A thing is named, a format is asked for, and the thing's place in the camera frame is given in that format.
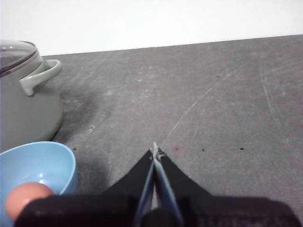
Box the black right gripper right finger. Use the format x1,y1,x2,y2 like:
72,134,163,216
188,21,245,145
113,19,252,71
153,141,301,227

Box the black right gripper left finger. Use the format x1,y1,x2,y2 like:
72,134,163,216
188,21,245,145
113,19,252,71
14,148,157,227

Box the brown egg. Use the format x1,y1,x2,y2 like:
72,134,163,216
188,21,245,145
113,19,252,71
4,182,54,219

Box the blue ribbed bowl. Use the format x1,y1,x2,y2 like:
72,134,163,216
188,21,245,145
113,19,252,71
0,141,78,227

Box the pale green electric steamer pot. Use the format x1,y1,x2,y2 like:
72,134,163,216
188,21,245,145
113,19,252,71
0,40,63,154

